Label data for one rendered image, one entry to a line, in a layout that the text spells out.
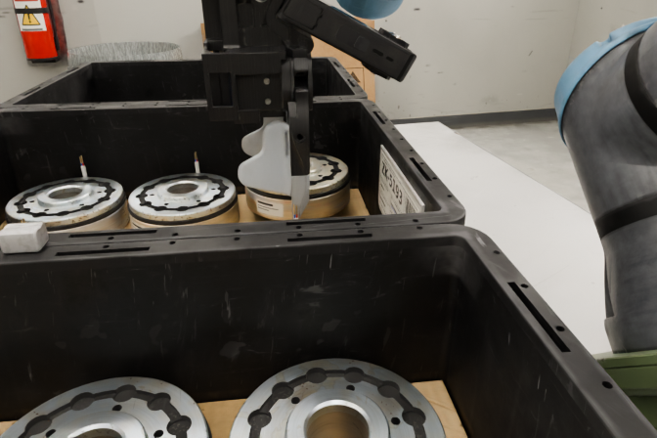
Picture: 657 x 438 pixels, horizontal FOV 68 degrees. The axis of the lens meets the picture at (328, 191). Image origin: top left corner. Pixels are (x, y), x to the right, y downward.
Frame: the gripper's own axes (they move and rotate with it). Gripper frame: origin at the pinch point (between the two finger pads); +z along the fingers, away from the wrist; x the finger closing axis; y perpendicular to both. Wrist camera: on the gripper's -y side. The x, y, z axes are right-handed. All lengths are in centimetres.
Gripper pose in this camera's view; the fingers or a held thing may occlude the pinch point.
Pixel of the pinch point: (301, 193)
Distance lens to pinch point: 45.9
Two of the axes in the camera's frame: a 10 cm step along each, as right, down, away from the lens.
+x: 1.0, 4.8, -8.7
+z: 0.0, 8.8, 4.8
